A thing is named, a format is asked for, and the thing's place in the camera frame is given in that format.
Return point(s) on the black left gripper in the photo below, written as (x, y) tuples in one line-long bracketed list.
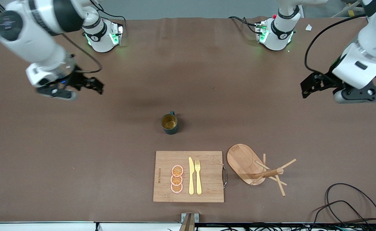
[(324, 79)]

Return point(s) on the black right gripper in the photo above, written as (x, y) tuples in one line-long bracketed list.
[(76, 78)]

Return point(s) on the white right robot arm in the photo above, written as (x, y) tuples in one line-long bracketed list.
[(30, 38)]

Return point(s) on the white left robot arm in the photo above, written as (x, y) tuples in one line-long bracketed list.
[(280, 32)]

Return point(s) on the white paper scrap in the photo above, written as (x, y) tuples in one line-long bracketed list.
[(308, 27)]

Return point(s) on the wooden mug tree stand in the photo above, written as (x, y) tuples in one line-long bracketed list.
[(239, 158)]

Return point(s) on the orange slice toy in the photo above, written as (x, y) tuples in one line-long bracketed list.
[(177, 170)]

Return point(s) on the yellow plastic knife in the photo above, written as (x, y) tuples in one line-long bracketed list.
[(191, 176)]

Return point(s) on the bamboo cutting board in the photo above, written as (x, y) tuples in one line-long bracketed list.
[(207, 176)]

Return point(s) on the yellow plastic fork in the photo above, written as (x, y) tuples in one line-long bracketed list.
[(198, 179)]

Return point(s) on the metal mounting bracket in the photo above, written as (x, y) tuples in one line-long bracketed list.
[(196, 217)]

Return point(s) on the metal rail bracket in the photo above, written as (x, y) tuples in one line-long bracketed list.
[(188, 224)]

